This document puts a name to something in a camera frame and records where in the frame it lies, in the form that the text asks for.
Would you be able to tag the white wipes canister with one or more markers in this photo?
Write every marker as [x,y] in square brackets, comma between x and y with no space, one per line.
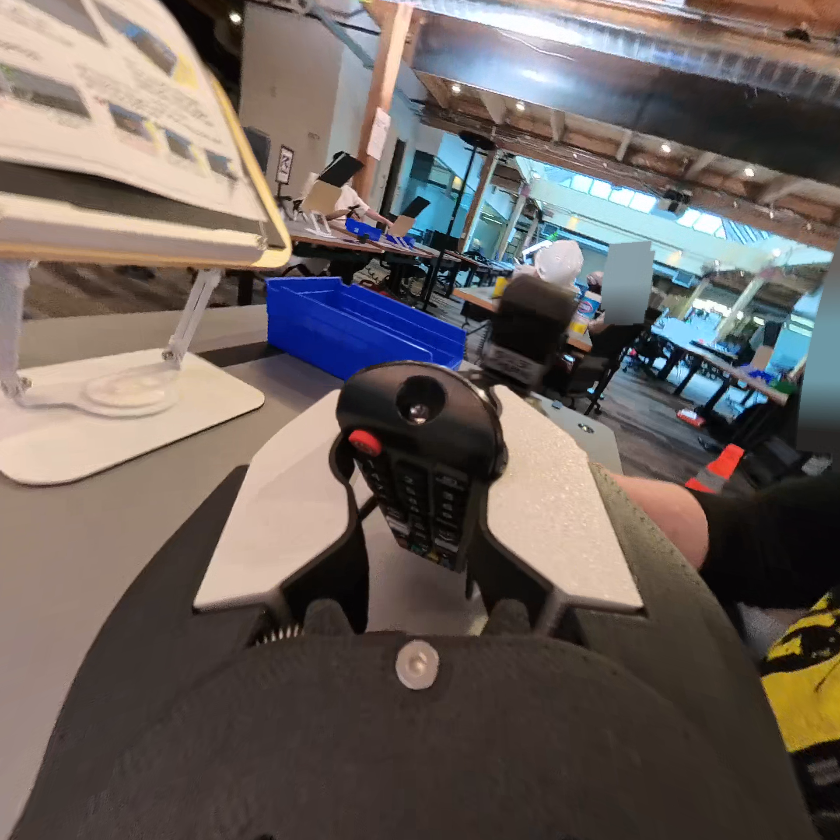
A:
[587,308]

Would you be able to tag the white paper notice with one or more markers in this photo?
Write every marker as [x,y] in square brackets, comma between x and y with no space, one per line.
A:
[379,134]

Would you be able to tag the grey top work table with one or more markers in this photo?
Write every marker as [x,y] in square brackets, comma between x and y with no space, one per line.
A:
[315,235]

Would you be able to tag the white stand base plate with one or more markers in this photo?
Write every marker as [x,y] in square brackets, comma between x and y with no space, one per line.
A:
[210,413]

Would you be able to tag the wooden top table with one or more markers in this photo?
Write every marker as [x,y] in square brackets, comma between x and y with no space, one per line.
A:
[472,295]

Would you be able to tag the person's right forearm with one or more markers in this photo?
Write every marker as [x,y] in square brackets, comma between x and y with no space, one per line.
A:
[663,518]

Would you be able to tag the printed instruction sheet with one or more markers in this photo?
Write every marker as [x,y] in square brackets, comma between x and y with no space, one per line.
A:
[98,98]

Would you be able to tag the small blue bin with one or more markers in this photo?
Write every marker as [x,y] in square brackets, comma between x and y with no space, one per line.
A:
[361,228]

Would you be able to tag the silver ventilation duct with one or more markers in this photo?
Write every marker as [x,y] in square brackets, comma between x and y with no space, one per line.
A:
[590,46]

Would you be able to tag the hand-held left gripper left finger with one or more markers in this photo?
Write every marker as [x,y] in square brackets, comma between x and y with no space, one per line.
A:
[282,525]

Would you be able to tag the yellow black patterned pants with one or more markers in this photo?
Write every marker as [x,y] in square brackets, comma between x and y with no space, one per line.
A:
[807,689]

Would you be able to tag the row of work tables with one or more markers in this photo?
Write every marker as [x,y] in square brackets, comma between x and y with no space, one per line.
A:
[709,354]

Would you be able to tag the grey desk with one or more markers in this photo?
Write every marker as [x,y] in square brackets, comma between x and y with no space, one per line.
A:
[65,558]

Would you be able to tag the black remote control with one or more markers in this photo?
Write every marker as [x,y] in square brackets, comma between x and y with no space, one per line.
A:
[420,459]

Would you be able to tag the orange traffic cone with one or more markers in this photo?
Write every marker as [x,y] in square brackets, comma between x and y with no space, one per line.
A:
[718,466]

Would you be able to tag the black pole stand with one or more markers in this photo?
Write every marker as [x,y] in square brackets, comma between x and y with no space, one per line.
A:
[477,139]

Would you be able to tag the white hard hat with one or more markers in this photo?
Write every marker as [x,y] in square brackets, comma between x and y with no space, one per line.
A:
[558,259]

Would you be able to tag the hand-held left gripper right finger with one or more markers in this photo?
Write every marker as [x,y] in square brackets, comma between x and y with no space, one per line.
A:
[558,518]

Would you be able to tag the blue plastic bin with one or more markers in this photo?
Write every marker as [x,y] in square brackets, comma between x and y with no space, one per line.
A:
[341,328]

